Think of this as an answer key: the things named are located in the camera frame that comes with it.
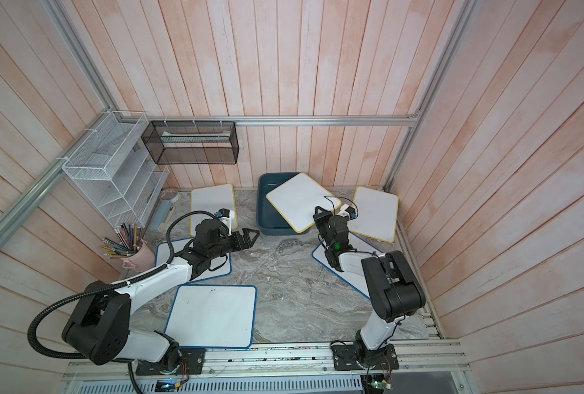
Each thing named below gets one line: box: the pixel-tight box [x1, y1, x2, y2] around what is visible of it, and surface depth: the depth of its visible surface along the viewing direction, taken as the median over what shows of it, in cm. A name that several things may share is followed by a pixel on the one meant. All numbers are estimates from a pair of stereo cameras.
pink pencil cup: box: [115, 238, 156, 281], surface depth 89 cm
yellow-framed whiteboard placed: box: [265, 172, 343, 234], surface depth 107 cm
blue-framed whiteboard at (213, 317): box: [164, 284, 258, 349], surface depth 85 cm
